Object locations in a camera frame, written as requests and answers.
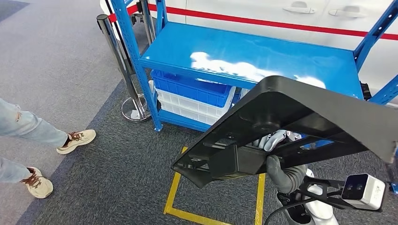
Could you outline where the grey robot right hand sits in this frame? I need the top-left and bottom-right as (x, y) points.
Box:
(253, 129), (308, 195)

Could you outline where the black plastic plate bracket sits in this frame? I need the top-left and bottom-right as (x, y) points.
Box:
(171, 75), (398, 189)

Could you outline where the yellow floor tape square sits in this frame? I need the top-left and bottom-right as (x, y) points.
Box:
(163, 146), (267, 225)

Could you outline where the blue plastic crate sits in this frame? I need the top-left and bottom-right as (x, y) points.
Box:
(151, 69), (237, 108)

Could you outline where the red barrier belt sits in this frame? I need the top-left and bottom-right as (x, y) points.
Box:
(147, 3), (398, 41)
(107, 4), (139, 23)

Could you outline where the white car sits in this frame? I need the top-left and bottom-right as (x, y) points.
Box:
(99, 0), (398, 103)

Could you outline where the person's left foot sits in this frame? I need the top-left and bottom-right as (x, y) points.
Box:
(56, 129), (97, 155)

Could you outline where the person's left leg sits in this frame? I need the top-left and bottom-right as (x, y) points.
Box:
(0, 97), (69, 148)

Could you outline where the person's leg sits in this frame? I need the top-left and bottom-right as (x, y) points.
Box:
(0, 97), (69, 148)
(0, 157), (32, 184)

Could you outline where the person's right leg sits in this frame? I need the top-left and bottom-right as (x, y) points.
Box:
(0, 157), (32, 184)

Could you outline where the black cable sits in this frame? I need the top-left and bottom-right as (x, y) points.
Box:
(263, 197), (314, 225)

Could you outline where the black camera bracket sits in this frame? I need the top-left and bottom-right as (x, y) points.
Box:
(298, 176), (388, 213)

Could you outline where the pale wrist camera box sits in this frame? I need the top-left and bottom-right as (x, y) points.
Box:
(341, 173), (386, 211)

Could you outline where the chrome stanchion post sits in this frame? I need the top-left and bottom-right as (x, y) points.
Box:
(138, 0), (157, 45)
(96, 14), (152, 123)

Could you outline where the car door handle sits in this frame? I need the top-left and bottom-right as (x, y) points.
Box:
(282, 0), (315, 15)
(328, 5), (367, 18)

